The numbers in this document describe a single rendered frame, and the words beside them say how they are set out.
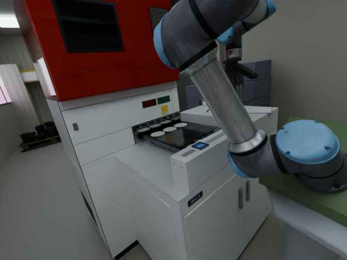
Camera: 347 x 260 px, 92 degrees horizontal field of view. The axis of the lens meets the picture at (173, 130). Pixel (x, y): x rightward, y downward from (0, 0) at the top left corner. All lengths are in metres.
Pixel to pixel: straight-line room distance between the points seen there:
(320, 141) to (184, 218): 0.53
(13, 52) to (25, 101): 1.65
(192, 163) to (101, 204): 0.79
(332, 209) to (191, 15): 0.63
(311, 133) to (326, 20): 2.86
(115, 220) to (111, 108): 0.79
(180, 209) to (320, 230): 0.42
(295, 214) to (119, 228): 1.13
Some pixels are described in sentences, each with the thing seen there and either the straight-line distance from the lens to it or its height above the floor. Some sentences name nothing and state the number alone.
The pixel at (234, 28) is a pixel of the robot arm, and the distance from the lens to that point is 0.82.
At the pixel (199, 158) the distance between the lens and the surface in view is 0.69.
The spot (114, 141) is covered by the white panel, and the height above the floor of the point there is 0.92.
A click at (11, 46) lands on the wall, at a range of 7.79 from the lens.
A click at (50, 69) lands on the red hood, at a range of 1.01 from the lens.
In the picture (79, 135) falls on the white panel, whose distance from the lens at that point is 1.09.
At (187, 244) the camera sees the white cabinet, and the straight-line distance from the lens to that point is 0.87.
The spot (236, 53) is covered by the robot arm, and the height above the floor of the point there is 1.33.
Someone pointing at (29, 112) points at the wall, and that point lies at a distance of 7.03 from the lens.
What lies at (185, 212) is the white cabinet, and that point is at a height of 0.75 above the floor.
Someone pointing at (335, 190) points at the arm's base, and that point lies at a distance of 0.68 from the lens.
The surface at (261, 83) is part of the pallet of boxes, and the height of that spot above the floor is 0.94.
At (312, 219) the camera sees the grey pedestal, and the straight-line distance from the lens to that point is 0.70.
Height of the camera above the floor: 1.28
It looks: 18 degrees down
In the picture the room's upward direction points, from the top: 8 degrees counter-clockwise
